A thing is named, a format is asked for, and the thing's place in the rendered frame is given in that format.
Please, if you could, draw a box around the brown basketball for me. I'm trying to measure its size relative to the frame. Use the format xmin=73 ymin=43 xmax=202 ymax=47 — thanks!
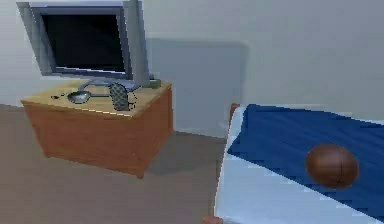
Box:
xmin=305 ymin=143 xmax=360 ymax=190

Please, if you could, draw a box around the small dark green object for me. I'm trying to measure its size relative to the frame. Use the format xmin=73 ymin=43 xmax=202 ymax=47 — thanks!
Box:
xmin=143 ymin=78 xmax=162 ymax=90

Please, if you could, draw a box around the brown wooden cabinet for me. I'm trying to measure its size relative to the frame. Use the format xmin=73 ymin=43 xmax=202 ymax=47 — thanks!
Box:
xmin=20 ymin=79 xmax=174 ymax=180

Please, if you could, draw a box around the blue blanket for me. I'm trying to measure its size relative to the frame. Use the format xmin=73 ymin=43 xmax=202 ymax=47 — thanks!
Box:
xmin=227 ymin=103 xmax=384 ymax=222

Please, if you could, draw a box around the bed with white sheet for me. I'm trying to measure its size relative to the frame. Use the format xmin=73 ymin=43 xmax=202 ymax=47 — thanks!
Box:
xmin=201 ymin=103 xmax=384 ymax=224

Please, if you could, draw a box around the grey television set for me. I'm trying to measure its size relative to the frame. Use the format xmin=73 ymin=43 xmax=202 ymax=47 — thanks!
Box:
xmin=16 ymin=0 xmax=152 ymax=92

